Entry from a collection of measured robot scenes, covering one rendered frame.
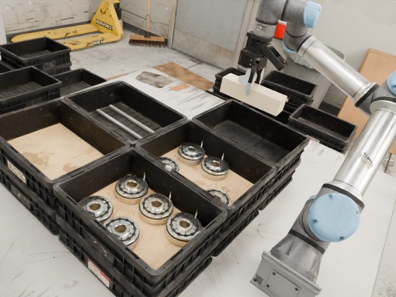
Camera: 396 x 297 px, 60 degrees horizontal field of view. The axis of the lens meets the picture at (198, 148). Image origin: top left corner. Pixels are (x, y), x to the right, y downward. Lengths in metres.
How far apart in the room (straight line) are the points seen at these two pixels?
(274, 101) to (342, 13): 2.68
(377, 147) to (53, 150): 1.02
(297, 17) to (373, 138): 0.44
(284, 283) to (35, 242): 0.75
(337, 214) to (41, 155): 0.95
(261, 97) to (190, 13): 3.38
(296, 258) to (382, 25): 3.04
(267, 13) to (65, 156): 0.83
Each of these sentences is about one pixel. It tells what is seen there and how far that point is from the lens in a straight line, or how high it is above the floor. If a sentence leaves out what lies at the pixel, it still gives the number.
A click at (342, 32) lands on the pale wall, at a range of 3.87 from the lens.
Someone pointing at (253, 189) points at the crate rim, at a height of 0.93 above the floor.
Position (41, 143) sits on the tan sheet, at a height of 0.83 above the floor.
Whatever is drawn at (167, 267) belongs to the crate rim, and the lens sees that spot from 0.83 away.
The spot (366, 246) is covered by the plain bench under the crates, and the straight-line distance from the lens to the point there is 1.45.
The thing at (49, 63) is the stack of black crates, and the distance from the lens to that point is 2.74.
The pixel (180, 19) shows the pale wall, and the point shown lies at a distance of 4.67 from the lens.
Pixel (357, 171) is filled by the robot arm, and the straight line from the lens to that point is 0.98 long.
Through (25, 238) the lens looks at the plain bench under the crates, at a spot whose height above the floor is 0.70.
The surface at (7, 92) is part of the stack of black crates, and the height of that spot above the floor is 0.49.
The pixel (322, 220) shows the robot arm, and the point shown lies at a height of 1.03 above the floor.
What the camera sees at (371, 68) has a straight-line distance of 3.71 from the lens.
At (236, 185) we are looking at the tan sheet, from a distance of 1.23.
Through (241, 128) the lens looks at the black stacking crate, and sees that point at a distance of 1.56.
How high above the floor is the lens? 1.60
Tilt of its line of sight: 35 degrees down
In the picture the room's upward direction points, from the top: 12 degrees clockwise
